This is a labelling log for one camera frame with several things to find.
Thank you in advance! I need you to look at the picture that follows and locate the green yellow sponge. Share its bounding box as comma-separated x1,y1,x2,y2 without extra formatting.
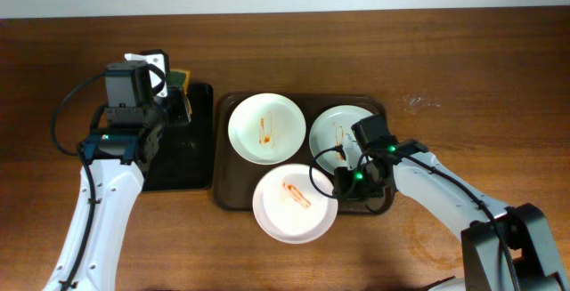
167,69,191,119

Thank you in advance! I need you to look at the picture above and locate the white plate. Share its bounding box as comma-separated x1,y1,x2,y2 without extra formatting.
252,164,338,244
227,93,306,165
309,105,372,174

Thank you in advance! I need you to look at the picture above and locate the white plate bottom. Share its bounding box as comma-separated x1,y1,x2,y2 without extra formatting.
252,164,338,244

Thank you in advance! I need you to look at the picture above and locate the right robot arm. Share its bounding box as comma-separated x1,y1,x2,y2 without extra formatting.
334,115,569,291

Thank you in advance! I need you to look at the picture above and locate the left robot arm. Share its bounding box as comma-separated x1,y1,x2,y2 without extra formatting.
45,60,191,290

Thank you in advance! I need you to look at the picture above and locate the black small tray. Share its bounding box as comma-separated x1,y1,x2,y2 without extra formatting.
142,84,216,192

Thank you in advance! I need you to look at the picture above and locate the brown serving tray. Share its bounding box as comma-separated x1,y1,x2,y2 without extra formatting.
212,92,395,216

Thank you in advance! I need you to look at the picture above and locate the left black cable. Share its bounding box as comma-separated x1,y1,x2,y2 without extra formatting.
50,71,108,291

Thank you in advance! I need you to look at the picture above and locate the black cable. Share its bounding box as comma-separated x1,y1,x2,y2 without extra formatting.
308,143,520,291
50,71,108,291

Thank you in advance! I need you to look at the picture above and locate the right black cable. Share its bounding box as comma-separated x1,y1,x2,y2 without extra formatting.
308,143,520,291

